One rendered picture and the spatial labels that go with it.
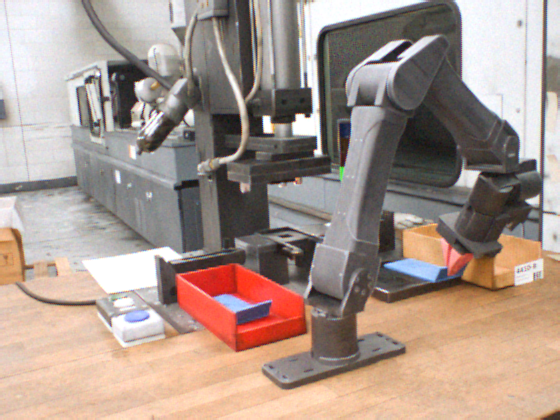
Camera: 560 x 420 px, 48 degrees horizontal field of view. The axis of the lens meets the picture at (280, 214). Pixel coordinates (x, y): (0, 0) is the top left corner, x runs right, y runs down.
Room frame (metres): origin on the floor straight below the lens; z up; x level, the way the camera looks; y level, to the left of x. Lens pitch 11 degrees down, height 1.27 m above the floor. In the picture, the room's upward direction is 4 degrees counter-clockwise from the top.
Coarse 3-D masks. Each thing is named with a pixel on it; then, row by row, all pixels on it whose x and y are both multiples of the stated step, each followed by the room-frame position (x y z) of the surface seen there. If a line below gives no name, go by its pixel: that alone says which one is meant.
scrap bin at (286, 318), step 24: (192, 288) 1.00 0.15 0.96; (216, 288) 1.11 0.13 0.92; (240, 288) 1.11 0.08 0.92; (264, 288) 1.02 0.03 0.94; (192, 312) 1.01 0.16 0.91; (216, 312) 0.91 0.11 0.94; (288, 312) 0.95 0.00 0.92; (216, 336) 0.92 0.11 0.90; (240, 336) 0.86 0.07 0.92; (264, 336) 0.88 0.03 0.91; (288, 336) 0.90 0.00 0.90
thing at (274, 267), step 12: (252, 252) 1.16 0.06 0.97; (264, 252) 1.15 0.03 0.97; (276, 252) 1.16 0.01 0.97; (312, 252) 1.23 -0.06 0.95; (252, 264) 1.16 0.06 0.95; (264, 264) 1.15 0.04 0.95; (276, 264) 1.16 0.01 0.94; (300, 264) 1.27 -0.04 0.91; (264, 276) 1.15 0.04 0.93; (276, 276) 1.16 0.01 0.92
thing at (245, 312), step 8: (216, 296) 1.09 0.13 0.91; (224, 296) 1.09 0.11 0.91; (232, 304) 1.04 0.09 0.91; (240, 304) 1.04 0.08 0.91; (248, 304) 1.04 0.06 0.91; (256, 304) 0.96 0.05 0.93; (264, 304) 0.97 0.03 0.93; (240, 312) 0.95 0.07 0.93; (248, 312) 0.96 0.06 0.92; (256, 312) 0.97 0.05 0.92; (264, 312) 0.98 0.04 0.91; (240, 320) 0.96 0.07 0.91; (248, 320) 0.97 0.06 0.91
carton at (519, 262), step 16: (432, 224) 1.31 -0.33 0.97; (416, 240) 1.23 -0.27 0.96; (432, 240) 1.19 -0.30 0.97; (512, 240) 1.16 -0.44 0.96; (528, 240) 1.13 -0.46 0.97; (416, 256) 1.23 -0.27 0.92; (432, 256) 1.19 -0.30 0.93; (496, 256) 1.19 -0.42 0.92; (512, 256) 1.16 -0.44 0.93; (528, 256) 1.13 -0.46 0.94; (464, 272) 1.11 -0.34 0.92; (480, 272) 1.08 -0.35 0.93; (496, 272) 1.15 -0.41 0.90; (512, 272) 1.07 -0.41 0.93; (528, 272) 1.09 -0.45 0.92; (496, 288) 1.05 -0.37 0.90
